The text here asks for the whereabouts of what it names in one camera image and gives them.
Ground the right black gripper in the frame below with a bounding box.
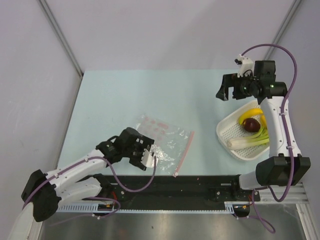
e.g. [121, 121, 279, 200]
[216, 72, 259, 101]

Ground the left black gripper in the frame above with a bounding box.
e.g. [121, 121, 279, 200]
[123, 135, 154, 170]

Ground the clear zip top bag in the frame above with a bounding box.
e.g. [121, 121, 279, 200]
[134, 114, 195, 178]

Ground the green leek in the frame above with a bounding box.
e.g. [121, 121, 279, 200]
[226, 127, 270, 150]

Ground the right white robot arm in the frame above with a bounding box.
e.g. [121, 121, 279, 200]
[216, 72, 311, 201]

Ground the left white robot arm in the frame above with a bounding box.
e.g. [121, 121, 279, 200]
[21, 127, 157, 222]

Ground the yellow banana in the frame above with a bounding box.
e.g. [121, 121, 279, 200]
[238, 108, 263, 125]

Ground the white perforated plastic basket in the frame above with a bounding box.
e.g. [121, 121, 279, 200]
[216, 100, 270, 161]

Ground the yellow bell pepper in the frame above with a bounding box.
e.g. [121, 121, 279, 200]
[260, 115, 268, 129]

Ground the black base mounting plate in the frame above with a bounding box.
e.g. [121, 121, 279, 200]
[97, 174, 261, 205]

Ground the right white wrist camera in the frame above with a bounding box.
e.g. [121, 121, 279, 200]
[234, 54, 254, 78]

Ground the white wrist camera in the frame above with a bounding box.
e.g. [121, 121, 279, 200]
[141, 149, 158, 168]
[234, 54, 254, 78]

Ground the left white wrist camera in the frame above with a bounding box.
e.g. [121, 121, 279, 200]
[141, 149, 158, 168]

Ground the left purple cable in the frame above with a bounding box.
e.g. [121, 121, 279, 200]
[21, 156, 158, 223]

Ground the white slotted cable duct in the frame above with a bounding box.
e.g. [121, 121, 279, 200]
[57, 200, 250, 215]

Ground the aluminium frame rail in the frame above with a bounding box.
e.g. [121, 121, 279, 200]
[257, 183, 307, 204]

